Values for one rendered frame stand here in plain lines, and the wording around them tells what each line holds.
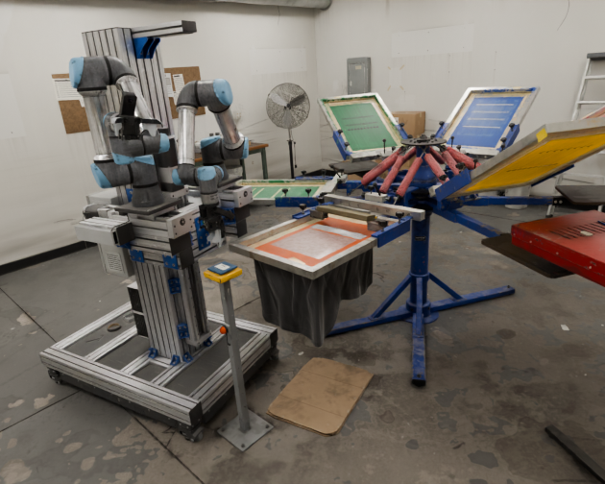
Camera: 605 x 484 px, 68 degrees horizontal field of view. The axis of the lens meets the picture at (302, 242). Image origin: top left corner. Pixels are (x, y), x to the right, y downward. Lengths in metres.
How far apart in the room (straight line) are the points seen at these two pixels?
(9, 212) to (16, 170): 0.44
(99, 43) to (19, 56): 3.10
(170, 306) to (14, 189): 3.19
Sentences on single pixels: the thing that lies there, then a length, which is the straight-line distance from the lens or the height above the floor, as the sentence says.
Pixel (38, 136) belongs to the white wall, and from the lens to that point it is 5.52.
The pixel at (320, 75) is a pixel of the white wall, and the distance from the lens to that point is 7.93.
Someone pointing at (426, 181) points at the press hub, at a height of 1.06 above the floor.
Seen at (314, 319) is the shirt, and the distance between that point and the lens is 2.17.
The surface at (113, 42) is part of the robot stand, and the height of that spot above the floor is 1.97.
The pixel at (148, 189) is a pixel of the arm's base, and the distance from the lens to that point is 2.16.
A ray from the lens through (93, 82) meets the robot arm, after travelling 2.08.
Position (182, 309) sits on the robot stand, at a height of 0.56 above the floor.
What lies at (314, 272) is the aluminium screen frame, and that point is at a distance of 1.91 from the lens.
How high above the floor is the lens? 1.80
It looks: 21 degrees down
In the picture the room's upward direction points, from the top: 4 degrees counter-clockwise
